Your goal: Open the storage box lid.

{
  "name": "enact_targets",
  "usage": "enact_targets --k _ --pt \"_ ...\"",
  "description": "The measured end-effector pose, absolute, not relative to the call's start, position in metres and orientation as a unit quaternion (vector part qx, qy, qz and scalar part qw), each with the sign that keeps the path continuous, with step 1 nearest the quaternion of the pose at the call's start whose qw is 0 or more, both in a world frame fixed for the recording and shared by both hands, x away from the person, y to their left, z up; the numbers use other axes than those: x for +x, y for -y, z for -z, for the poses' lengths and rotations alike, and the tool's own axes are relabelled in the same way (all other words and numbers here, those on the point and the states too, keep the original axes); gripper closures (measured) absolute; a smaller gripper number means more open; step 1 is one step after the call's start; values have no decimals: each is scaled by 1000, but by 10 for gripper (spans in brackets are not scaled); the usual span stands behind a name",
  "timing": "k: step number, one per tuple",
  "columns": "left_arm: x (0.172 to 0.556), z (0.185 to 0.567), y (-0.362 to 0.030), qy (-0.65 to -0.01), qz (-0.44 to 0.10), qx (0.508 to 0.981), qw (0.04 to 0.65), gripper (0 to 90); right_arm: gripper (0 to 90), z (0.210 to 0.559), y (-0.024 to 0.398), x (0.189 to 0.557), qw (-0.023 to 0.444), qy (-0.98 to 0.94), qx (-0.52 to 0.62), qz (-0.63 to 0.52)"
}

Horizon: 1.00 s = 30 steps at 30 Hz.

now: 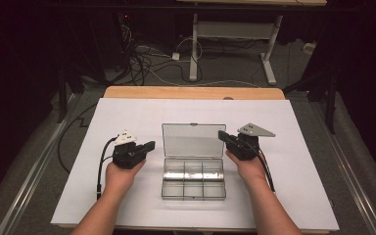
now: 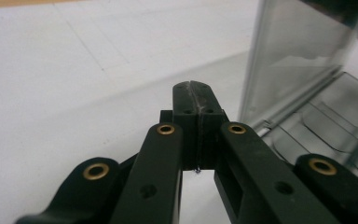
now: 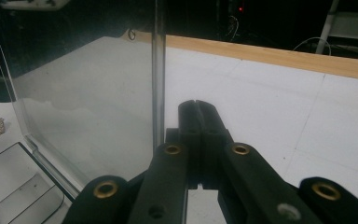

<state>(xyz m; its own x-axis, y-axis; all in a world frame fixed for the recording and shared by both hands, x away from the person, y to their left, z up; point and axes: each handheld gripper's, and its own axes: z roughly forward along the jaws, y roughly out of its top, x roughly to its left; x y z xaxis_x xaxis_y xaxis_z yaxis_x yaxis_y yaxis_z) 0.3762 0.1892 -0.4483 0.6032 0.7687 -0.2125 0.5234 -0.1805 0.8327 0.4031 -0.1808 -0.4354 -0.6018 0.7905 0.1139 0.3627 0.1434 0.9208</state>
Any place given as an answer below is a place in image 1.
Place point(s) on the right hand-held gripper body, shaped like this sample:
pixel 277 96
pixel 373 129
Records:
pixel 244 148

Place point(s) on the white metal desk frame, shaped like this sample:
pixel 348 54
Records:
pixel 235 30

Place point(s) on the person's left hand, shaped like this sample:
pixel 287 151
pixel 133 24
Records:
pixel 122 176

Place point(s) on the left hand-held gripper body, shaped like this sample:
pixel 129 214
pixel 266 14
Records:
pixel 127 155

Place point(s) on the white paper sheet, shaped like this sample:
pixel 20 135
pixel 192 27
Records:
pixel 192 111

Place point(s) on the black metal stand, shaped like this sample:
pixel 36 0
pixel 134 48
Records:
pixel 62 98
pixel 331 104

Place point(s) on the metal floor rail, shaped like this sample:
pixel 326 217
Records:
pixel 349 169
pixel 36 169

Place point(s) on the clear plastic compartment box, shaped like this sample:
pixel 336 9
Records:
pixel 193 163

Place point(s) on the small white power adapter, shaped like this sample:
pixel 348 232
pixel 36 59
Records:
pixel 175 56

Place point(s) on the person's right hand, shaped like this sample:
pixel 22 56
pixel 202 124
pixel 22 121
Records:
pixel 249 171

